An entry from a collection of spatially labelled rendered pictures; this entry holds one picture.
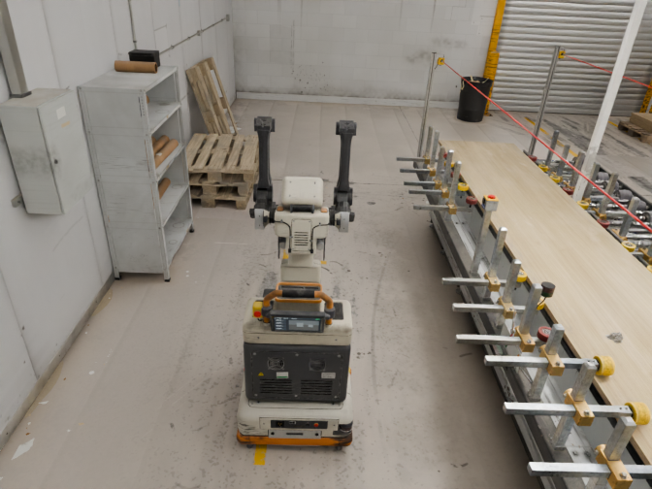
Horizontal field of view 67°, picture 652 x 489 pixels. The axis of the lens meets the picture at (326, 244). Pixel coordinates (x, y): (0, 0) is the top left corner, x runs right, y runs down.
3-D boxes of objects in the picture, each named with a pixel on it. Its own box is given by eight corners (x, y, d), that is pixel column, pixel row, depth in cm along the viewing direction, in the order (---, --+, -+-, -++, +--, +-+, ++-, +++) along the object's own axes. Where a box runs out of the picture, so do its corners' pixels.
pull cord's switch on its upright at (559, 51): (528, 167, 481) (560, 47, 426) (523, 162, 493) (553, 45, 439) (537, 168, 481) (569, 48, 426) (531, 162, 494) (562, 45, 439)
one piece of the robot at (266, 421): (338, 431, 260) (339, 420, 256) (259, 430, 259) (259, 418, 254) (338, 427, 262) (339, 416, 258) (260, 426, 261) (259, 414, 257)
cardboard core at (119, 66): (113, 61, 368) (153, 63, 369) (116, 59, 375) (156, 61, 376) (114, 72, 372) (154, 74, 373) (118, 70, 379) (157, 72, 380)
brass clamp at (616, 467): (610, 490, 156) (615, 479, 154) (590, 453, 168) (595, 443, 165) (630, 490, 156) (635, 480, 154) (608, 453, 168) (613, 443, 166)
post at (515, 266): (494, 338, 264) (514, 261, 240) (492, 333, 267) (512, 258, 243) (500, 338, 264) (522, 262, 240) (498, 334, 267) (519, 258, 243)
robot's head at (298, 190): (322, 204, 246) (323, 176, 249) (280, 202, 245) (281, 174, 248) (321, 211, 260) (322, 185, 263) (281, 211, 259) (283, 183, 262)
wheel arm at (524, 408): (505, 414, 180) (507, 407, 178) (502, 407, 183) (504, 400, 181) (638, 419, 181) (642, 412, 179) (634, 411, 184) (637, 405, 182)
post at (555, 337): (527, 411, 220) (557, 328, 197) (524, 406, 223) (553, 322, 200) (535, 411, 220) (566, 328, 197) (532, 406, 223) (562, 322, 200)
